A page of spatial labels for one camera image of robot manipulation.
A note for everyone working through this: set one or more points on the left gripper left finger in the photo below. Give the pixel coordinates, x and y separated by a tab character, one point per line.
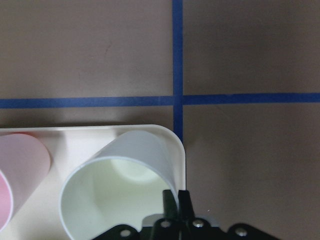
170	207

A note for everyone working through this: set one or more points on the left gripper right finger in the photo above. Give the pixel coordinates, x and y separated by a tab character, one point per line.
186	214

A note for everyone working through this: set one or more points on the white plastic cup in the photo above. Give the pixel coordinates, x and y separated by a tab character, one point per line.
121	184

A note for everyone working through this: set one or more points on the pink plastic cup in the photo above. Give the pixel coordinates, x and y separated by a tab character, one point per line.
24	163

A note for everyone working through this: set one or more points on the cream plastic tray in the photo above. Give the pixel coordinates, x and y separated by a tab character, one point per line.
69	147

